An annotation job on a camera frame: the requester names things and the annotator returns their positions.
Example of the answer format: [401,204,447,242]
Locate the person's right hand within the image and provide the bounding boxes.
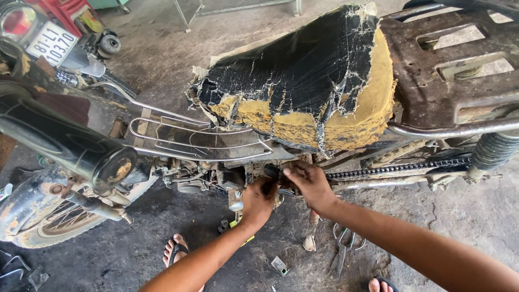
[282,161,341,218]

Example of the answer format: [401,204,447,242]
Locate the person's left hand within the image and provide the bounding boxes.
[241,176,280,230]

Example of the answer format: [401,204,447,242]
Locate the black rubber engine part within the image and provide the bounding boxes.
[263,163,285,183]

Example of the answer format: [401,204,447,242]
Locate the yellow plastic piece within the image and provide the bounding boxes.
[229,218,256,247]

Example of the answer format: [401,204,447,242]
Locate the dirty motorbike engine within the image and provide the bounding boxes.
[153,156,284,212]

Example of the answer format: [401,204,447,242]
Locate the small metal plate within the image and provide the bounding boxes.
[270,256,290,277]

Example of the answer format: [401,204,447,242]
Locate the metal scissors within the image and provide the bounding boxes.
[329,223,368,279]

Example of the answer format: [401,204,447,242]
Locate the torn black motorbike seat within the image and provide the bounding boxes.
[186,3,398,158]

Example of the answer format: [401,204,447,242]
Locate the person's left foot in sandal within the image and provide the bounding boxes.
[162,233,206,292]

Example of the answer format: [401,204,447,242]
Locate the person's foot in sandal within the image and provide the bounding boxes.
[368,276,401,292]
[162,233,206,292]

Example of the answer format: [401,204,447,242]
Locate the person's right foot in sandal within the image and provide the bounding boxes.
[368,276,401,292]

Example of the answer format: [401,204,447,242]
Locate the rusty metal part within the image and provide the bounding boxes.
[109,116,129,139]

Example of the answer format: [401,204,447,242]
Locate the rusty front wheel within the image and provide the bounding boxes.
[8,174,159,249]

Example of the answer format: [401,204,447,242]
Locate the rusty rear luggage rack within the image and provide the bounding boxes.
[380,0,519,141]

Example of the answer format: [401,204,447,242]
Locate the small black pulley wheel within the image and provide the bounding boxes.
[97,34,122,60]

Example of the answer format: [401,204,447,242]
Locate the parked motorbike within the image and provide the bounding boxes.
[0,0,139,100]

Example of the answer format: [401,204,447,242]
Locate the black shock absorber spring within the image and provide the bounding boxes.
[466,130,519,184]

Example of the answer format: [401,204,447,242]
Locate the rusty front mudguard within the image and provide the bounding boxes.
[0,165,71,242]

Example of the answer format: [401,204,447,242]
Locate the small grey scrap piece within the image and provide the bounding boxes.
[27,265,50,291]

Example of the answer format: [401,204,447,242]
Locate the white licence plate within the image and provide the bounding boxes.
[26,21,79,68]

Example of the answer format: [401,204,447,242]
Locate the bent metal hex keys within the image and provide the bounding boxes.
[0,248,32,281]

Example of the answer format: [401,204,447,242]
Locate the red plastic crate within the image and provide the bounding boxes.
[24,0,95,38]

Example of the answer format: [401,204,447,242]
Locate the red tail light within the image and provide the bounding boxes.
[0,2,40,46]

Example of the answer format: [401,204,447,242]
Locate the red handled screwdriver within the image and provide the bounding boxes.
[302,208,322,252]

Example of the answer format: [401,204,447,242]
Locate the chrome wire carrier rack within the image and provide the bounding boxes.
[83,81,275,163]

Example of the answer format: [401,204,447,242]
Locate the black drive chain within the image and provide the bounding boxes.
[324,157,473,181]

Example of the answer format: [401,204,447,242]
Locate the grey metal frame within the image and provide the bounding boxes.
[172,0,303,33]

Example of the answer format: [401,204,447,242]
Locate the black handlebar grip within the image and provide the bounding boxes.
[0,79,138,194]

